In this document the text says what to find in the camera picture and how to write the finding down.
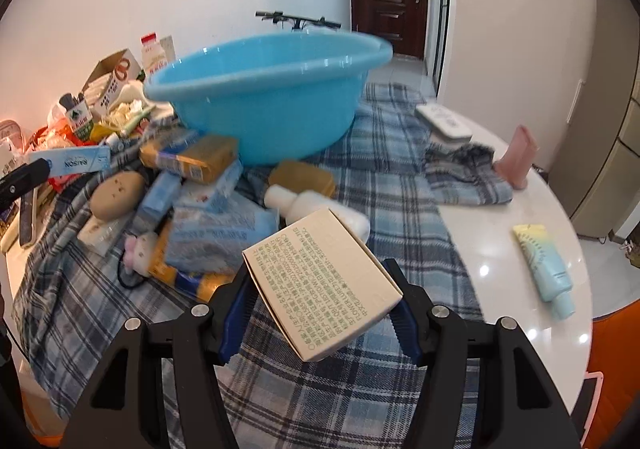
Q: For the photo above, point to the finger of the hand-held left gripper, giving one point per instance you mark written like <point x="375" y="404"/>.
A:
<point x="20" y="181"/>

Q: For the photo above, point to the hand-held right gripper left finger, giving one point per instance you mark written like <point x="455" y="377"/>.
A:
<point x="235" y="324"/>

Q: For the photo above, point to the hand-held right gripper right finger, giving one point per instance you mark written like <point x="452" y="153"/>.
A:
<point x="405" y="329"/>

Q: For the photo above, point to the cream printed cardboard box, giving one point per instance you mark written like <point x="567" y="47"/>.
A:
<point x="320" y="279"/>

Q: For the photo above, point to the white blue packet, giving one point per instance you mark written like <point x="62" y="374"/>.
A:
<point x="215" y="189"/>

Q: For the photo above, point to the small blue packet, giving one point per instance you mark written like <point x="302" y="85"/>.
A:
<point x="160" y="194"/>

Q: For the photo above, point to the blue plastic basin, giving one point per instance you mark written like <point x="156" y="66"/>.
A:
<point x="260" y="119"/>

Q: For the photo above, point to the green label container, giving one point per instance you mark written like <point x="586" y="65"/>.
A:
<point x="80" y="121"/>

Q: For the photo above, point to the pink floral bag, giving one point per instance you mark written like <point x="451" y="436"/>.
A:
<point x="10" y="134"/>

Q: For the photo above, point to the red snack packet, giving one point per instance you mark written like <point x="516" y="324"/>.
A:
<point x="55" y="136"/>

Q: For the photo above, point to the white blue toothpaste box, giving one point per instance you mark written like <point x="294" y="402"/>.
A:
<point x="75" y="161"/>

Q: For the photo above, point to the blue tissue packet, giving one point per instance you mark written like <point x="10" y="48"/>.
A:
<point x="215" y="239"/>

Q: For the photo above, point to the white square packet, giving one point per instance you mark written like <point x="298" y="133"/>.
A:
<point x="97" y="234"/>

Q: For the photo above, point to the yellow snack packet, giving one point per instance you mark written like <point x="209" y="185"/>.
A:
<point x="160" y="264"/>

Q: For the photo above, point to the tan potato plush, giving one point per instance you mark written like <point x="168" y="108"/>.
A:
<point x="117" y="194"/>

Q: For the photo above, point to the blue plaid cloth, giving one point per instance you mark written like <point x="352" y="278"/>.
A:
<point x="400" y="229"/>

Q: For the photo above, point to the white lotion bottle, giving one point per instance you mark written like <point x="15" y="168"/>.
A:
<point x="300" y="201"/>

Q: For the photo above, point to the pastel cream tube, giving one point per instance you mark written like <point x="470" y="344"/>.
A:
<point x="542" y="264"/>

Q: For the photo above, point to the open cardboard box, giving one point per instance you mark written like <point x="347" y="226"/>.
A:
<point x="125" y="64"/>

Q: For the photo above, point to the yellow wrapped soap bar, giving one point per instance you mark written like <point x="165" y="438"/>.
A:
<point x="200" y="156"/>

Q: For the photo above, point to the white milk bottle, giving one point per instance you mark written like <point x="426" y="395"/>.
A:
<point x="152" y="54"/>

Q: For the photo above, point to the pink cup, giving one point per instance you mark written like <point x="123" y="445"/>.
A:
<point x="517" y="159"/>

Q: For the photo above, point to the orange chair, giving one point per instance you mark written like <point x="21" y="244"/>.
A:
<point x="615" y="344"/>

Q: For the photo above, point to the beige refrigerator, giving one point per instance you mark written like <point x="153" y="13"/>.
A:
<point x="610" y="129"/>

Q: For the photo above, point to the black bicycle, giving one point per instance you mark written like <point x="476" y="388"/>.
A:
<point x="297" y="21"/>

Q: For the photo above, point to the black framed glass door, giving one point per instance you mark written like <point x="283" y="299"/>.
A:
<point x="444" y="4"/>

